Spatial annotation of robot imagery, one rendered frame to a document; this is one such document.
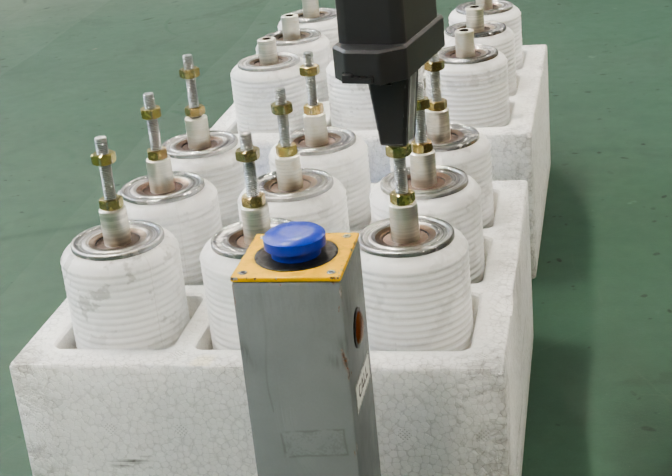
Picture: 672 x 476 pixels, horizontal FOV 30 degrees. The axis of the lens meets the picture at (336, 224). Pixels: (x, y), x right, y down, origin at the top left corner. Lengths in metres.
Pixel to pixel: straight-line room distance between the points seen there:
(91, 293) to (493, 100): 0.61
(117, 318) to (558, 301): 0.59
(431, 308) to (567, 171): 0.89
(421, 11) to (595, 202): 0.83
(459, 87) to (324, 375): 0.70
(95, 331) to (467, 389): 0.30
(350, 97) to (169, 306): 0.51
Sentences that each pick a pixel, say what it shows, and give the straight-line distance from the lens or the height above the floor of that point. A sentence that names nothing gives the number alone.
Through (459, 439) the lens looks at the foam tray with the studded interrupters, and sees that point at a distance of 0.96.
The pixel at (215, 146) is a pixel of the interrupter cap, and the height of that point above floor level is 0.25.
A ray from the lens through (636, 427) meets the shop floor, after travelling 1.20.
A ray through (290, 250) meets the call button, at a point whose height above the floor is 0.33.
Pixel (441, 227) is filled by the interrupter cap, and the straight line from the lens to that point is 0.98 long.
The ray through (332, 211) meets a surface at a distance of 1.07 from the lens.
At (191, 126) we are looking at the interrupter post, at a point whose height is 0.27.
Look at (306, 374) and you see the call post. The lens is 0.80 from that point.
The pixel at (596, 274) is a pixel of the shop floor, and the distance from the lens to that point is 1.49.
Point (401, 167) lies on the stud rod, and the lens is 0.95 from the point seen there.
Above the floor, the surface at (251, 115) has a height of 0.20.
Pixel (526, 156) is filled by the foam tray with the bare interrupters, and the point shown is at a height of 0.15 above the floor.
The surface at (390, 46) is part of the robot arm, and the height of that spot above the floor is 0.42.
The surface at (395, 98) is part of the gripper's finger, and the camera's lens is 0.92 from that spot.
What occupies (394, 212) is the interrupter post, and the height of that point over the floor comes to 0.28.
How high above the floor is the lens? 0.63
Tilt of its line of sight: 22 degrees down
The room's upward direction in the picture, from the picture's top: 6 degrees counter-clockwise
